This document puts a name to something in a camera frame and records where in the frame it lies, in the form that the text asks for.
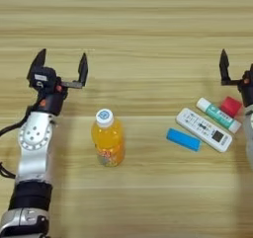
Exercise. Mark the orange juice bottle white cap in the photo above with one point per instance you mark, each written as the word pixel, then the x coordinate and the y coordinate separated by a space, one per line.
pixel 108 140

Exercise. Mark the red cube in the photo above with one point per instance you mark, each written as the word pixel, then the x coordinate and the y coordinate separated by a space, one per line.
pixel 231 106

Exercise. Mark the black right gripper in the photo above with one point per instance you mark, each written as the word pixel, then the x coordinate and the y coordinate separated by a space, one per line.
pixel 247 87

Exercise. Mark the white green toothpaste tube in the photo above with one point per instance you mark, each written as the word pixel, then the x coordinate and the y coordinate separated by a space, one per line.
pixel 219 115

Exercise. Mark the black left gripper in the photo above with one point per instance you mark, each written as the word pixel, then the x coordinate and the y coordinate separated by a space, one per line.
pixel 51 100

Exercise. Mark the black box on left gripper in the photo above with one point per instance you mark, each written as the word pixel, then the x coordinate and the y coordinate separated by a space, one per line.
pixel 42 78

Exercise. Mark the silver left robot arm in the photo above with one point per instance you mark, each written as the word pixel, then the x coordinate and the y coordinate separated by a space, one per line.
pixel 33 149

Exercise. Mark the white remote control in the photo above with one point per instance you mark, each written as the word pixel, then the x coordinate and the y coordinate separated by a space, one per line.
pixel 204 130

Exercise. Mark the blue rectangular block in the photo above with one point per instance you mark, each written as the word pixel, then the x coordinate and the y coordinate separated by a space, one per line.
pixel 184 139

